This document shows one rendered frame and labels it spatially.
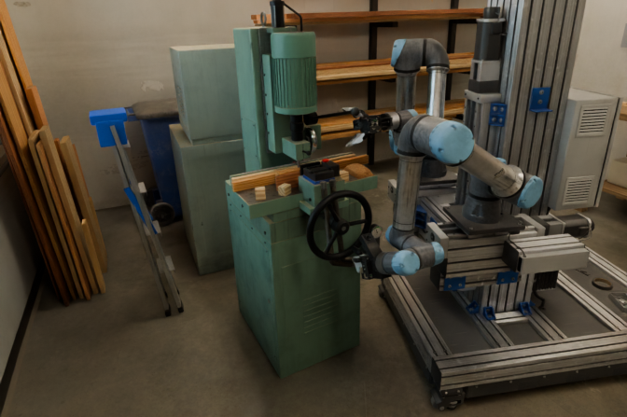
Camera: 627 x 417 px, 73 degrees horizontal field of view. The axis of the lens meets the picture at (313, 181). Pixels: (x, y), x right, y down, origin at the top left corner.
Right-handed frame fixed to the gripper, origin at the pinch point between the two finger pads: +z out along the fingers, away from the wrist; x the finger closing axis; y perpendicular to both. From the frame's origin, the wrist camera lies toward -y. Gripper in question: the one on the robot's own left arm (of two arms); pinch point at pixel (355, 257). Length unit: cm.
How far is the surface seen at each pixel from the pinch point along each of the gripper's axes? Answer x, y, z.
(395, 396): 17, 65, 25
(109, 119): -77, -83, 65
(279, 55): -15, -81, -3
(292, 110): -11, -61, 4
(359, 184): 16.1, -28.3, 12.7
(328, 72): 102, -143, 172
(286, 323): -20, 24, 39
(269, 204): -26.0, -26.6, 10.9
